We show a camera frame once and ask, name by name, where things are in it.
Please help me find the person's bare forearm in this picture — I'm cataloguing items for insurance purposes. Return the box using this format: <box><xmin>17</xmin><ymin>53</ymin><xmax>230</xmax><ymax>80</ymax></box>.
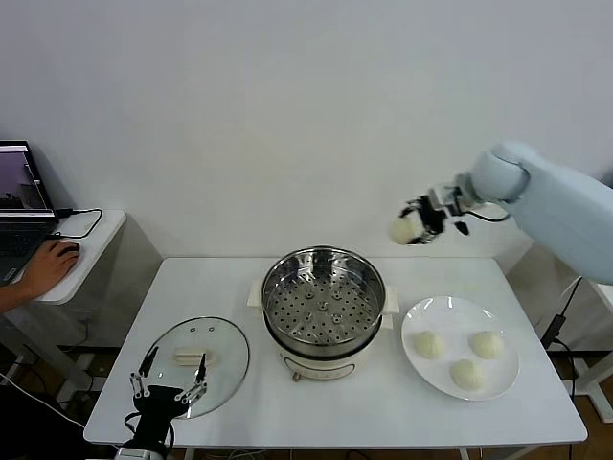
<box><xmin>0</xmin><ymin>281</ymin><xmax>34</xmax><ymax>315</ymax></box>

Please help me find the white steamed baozi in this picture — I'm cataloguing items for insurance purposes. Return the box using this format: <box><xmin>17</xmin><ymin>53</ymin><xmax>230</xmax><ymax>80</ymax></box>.
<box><xmin>449</xmin><ymin>358</ymin><xmax>486</xmax><ymax>392</ymax></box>
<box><xmin>386</xmin><ymin>214</ymin><xmax>425</xmax><ymax>245</ymax></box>
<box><xmin>414</xmin><ymin>331</ymin><xmax>446</xmax><ymax>360</ymax></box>
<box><xmin>468</xmin><ymin>330</ymin><xmax>506</xmax><ymax>360</ymax></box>

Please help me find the white rounded side table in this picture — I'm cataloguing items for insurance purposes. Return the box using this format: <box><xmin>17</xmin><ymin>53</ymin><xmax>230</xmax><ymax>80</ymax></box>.
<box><xmin>0</xmin><ymin>209</ymin><xmax>128</xmax><ymax>389</ymax></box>

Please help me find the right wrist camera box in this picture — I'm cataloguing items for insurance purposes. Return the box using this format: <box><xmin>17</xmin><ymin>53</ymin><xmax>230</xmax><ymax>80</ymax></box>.
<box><xmin>427</xmin><ymin>185</ymin><xmax>462</xmax><ymax>217</ymax></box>

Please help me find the white round plate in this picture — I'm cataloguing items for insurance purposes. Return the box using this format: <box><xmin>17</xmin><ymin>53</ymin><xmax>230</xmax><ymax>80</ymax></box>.
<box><xmin>400</xmin><ymin>296</ymin><xmax>521</xmax><ymax>402</ymax></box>

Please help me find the black power adapter with cable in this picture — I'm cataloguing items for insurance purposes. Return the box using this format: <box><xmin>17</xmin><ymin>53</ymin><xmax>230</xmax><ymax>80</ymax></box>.
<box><xmin>540</xmin><ymin>277</ymin><xmax>600</xmax><ymax>399</ymax></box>

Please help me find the person's bare hand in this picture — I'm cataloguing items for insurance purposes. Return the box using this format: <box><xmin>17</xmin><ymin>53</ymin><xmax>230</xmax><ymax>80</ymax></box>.
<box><xmin>17</xmin><ymin>241</ymin><xmax>81</xmax><ymax>299</ymax></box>

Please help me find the round glass pot lid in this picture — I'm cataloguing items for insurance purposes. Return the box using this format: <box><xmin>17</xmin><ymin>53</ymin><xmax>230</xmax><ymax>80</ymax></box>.
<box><xmin>139</xmin><ymin>315</ymin><xmax>252</xmax><ymax>419</ymax></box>

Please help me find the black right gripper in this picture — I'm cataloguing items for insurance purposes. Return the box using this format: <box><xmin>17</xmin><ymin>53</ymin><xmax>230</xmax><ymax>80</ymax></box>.
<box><xmin>400</xmin><ymin>194</ymin><xmax>456</xmax><ymax>246</ymax></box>

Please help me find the dark laptop with lit screen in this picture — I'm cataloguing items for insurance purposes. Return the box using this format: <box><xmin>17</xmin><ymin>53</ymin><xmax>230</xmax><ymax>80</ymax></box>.
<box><xmin>0</xmin><ymin>140</ymin><xmax>59</xmax><ymax>288</ymax></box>

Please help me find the stainless steel steamer basket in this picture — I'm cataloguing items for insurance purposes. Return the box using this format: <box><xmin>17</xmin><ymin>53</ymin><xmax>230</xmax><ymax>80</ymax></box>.
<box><xmin>261</xmin><ymin>245</ymin><xmax>387</xmax><ymax>347</ymax></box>

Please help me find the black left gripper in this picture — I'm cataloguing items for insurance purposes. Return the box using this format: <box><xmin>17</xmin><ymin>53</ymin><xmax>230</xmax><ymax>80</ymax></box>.
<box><xmin>127</xmin><ymin>346</ymin><xmax>210</xmax><ymax>446</ymax></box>

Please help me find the thin black looped cable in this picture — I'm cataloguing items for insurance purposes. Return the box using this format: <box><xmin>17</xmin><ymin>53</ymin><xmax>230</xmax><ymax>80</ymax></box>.
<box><xmin>50</xmin><ymin>208</ymin><xmax>104</xmax><ymax>241</ymax></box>

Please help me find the white labelled side table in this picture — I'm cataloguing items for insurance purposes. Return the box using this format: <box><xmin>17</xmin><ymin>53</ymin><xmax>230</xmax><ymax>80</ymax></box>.
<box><xmin>569</xmin><ymin>277</ymin><xmax>613</xmax><ymax>423</ymax></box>

